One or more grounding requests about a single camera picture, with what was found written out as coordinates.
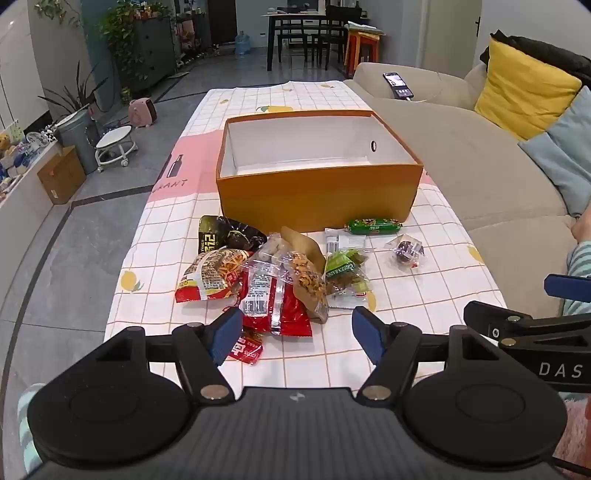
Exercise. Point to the white round wheeled stool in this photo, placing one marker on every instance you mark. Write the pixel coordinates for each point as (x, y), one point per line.
(115, 138)

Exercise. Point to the pink heater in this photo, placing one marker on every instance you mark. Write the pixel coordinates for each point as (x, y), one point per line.
(142, 113)

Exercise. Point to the checked tablecloth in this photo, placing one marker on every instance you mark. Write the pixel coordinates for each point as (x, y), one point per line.
(161, 258)

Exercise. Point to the red braised meat packet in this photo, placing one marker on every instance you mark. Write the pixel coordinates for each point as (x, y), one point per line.
(247, 348)

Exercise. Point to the long-leaved potted plant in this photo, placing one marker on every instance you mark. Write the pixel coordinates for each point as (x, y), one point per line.
(74, 99)

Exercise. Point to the striped light blue clothing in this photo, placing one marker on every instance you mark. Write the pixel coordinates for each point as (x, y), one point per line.
(581, 263)

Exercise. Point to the orange noodle snack packet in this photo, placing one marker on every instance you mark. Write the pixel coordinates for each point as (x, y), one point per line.
(210, 274)

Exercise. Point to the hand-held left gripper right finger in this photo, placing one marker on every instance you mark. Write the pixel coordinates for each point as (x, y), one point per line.
(367, 332)

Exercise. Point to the yellow cushion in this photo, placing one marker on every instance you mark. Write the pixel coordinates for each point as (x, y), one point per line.
(521, 87)

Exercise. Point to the water jug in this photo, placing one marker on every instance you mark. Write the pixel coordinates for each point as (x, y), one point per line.
(243, 44)

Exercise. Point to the black snack packet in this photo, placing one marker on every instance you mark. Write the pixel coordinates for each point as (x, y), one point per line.
(231, 233)

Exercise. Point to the brown paper snack bag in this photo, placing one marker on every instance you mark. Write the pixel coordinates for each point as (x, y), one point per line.
(304, 277)

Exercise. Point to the black dining chair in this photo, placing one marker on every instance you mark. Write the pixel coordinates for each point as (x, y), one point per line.
(332, 32)
(291, 37)

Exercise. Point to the dark jacket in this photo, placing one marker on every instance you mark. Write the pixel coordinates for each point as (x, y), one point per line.
(531, 48)

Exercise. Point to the clear packet of white snacks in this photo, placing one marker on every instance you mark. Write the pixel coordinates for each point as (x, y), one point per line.
(272, 244)

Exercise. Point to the white door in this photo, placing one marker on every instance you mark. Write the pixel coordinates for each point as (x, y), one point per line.
(452, 32)

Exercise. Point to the smartphone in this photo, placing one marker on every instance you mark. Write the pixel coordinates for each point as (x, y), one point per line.
(397, 84)

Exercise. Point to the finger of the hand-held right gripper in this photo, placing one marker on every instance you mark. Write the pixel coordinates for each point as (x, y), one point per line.
(489, 316)
(567, 286)

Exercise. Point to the red clear snack packet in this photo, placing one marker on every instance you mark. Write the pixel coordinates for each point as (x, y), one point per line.
(263, 295)

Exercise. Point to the light blue cushion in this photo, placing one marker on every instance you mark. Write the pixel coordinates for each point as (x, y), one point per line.
(563, 152)

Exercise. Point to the green snack packet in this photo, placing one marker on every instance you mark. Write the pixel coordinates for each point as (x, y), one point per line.
(344, 272)

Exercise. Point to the climbing green plant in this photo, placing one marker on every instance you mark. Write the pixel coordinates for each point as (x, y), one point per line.
(117, 32)

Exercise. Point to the grey planter bin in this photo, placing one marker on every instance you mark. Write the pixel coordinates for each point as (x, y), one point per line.
(76, 138)

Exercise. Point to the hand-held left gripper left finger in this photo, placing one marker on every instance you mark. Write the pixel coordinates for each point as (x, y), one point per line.
(228, 332)

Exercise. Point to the pile of toys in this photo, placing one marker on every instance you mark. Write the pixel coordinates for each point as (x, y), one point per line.
(18, 152)

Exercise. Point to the grey cabinet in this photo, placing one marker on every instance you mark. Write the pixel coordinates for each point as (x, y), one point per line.
(154, 50)

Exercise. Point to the orange cardboard box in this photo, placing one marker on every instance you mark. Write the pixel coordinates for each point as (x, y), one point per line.
(318, 198)

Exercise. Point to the dining table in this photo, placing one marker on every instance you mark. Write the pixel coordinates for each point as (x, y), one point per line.
(295, 17)

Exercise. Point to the long white snack packet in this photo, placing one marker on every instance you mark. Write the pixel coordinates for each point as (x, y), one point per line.
(341, 237)

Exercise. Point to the brown cardboard box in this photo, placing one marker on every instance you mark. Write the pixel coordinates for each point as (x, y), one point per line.
(60, 175)

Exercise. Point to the hanging green plant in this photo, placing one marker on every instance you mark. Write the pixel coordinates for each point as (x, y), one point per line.
(57, 9)

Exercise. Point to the clear packet with dark plum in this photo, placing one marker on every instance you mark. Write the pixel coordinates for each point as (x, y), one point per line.
(406, 249)

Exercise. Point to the orange stool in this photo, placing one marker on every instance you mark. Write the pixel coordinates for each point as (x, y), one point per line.
(356, 44)

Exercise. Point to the green sausage stick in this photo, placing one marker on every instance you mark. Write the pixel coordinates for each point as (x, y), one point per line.
(374, 226)

